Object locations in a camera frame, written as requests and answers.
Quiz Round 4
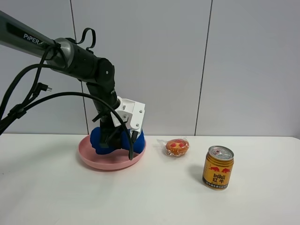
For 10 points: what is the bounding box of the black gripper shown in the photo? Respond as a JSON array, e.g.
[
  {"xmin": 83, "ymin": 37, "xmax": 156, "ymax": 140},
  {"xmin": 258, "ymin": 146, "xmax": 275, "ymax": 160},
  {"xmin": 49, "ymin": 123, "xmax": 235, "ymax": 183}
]
[{"xmin": 99, "ymin": 117, "xmax": 122, "ymax": 149}]

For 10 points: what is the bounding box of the black cable bundle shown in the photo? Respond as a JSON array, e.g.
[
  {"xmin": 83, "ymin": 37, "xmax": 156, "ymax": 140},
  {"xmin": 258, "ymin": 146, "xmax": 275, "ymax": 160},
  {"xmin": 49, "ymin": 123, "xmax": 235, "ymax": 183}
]
[{"xmin": 0, "ymin": 27, "xmax": 138, "ymax": 161}]

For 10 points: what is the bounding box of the gold Red Bull can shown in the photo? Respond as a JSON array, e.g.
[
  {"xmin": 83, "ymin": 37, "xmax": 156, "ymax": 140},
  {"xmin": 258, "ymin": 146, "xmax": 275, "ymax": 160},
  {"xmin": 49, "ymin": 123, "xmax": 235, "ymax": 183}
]
[{"xmin": 202, "ymin": 146, "xmax": 234, "ymax": 190}]

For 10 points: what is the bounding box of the blue towel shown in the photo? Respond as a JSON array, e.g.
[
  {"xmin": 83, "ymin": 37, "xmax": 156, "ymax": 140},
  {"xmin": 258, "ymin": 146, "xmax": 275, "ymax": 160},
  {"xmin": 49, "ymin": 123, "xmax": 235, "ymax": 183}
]
[{"xmin": 90, "ymin": 127, "xmax": 145, "ymax": 155}]

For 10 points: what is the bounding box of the pink round plate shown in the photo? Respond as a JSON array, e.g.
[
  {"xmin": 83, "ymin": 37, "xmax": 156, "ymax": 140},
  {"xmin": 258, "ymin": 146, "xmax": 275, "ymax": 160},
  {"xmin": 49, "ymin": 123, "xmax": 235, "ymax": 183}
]
[{"xmin": 77, "ymin": 136, "xmax": 146, "ymax": 171}]

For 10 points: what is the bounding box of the wrapped orange pastry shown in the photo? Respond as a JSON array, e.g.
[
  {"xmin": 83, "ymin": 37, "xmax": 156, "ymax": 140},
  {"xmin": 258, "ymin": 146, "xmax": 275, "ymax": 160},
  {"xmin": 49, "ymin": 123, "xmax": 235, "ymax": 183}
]
[{"xmin": 157, "ymin": 138, "xmax": 189, "ymax": 157}]

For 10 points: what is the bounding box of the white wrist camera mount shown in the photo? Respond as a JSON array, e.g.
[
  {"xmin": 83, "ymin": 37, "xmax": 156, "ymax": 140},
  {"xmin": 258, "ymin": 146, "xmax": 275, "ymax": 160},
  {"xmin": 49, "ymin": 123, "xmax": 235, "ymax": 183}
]
[{"xmin": 115, "ymin": 96, "xmax": 145, "ymax": 135}]

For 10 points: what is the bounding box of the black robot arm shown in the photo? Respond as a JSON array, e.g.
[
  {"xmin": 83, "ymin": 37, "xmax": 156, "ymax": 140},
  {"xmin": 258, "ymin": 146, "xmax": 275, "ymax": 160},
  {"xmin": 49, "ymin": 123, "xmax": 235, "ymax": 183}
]
[{"xmin": 0, "ymin": 13, "xmax": 125, "ymax": 154}]

